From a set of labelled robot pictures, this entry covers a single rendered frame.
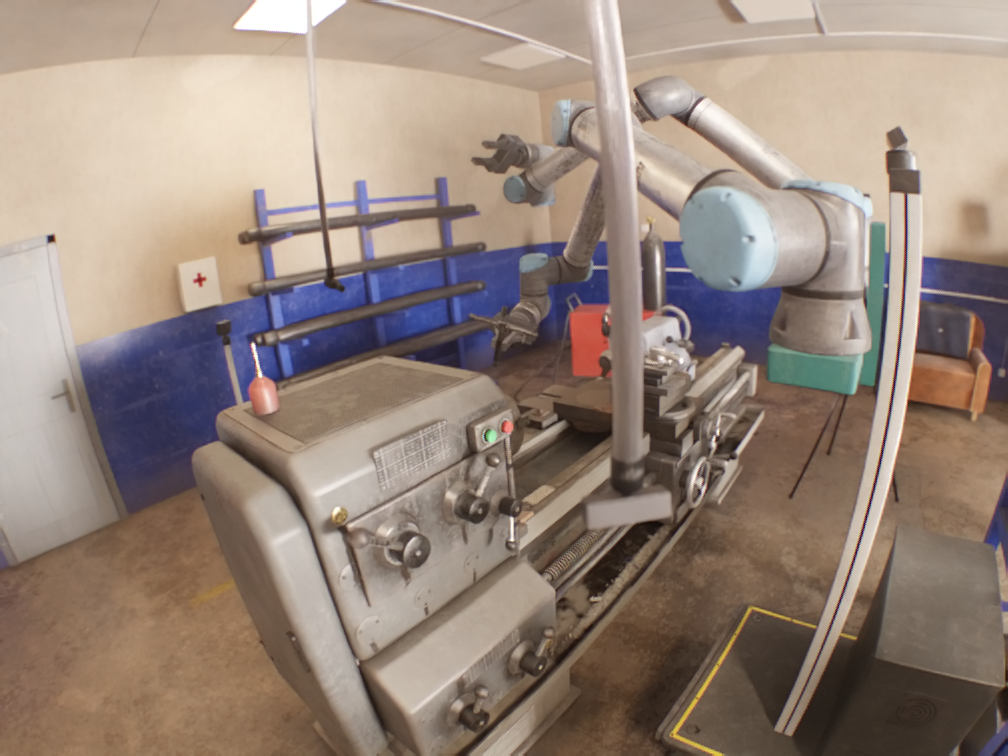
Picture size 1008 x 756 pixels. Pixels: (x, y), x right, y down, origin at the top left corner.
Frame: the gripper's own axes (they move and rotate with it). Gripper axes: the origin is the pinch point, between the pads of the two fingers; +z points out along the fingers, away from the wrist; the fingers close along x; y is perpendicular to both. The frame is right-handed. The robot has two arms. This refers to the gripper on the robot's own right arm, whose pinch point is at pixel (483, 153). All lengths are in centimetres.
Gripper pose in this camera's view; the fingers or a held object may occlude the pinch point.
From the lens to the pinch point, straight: 160.8
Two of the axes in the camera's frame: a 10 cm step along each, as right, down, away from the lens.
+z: -6.5, 2.8, -7.1
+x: -5.2, 5.2, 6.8
